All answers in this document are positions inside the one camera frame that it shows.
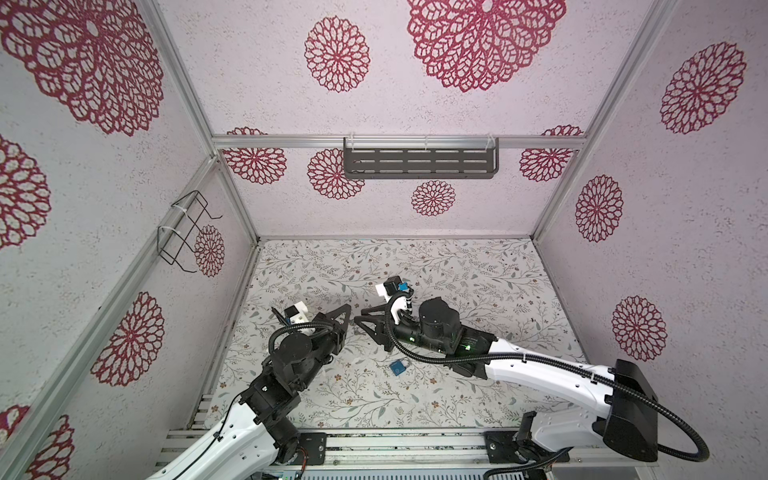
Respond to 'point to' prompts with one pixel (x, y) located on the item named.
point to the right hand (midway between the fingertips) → (359, 310)
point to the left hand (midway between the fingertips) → (352, 308)
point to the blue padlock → (397, 367)
